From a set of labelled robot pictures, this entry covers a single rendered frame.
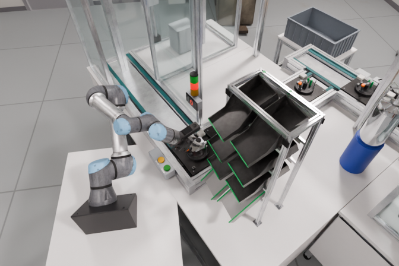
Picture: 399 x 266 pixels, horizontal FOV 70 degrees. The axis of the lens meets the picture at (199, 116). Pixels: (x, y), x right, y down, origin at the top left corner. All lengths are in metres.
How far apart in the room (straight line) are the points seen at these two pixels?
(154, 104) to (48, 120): 1.79
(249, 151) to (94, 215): 0.85
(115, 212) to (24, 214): 1.65
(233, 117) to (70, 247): 1.13
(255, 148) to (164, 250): 0.81
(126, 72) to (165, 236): 1.39
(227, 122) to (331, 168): 1.00
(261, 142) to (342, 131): 1.19
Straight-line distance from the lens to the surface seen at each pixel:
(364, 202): 1.99
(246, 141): 1.16
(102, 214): 1.55
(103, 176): 1.63
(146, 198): 1.79
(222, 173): 1.45
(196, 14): 1.41
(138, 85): 2.34
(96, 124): 3.41
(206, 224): 1.70
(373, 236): 1.92
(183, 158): 1.77
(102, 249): 1.74
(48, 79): 4.25
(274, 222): 1.75
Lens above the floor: 2.45
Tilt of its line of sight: 49 degrees down
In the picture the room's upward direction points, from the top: 1 degrees counter-clockwise
